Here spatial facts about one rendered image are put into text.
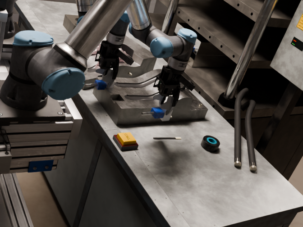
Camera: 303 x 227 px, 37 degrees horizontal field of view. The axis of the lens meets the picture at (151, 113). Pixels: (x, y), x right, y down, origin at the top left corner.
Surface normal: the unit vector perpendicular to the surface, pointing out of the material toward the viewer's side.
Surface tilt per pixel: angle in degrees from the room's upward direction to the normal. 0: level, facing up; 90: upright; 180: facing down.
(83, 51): 76
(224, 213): 0
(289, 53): 90
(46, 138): 90
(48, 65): 55
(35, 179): 0
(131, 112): 90
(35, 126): 90
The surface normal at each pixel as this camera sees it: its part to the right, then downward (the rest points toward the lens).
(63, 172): -0.83, 0.05
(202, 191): 0.29, -0.82
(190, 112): 0.48, 0.57
